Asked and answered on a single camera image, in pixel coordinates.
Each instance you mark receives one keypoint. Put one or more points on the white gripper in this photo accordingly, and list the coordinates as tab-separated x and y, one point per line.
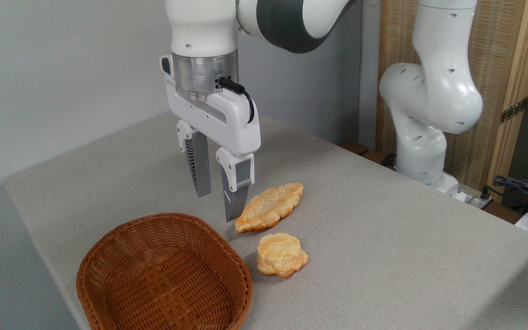
227	121

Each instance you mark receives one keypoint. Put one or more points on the round golden bread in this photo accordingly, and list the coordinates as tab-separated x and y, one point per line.
282	254

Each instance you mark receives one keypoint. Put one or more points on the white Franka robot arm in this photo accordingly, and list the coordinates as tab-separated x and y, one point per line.
433	91

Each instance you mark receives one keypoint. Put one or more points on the long golden bread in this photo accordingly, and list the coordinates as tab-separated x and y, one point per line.
268	206

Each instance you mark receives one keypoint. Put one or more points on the brown woven wicker basket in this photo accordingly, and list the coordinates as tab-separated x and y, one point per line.
163	275

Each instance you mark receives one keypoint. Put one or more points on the wooden rattan folding screen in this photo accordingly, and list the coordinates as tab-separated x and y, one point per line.
493	55

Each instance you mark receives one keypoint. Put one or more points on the metal screen hinge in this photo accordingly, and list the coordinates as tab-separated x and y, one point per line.
514	110

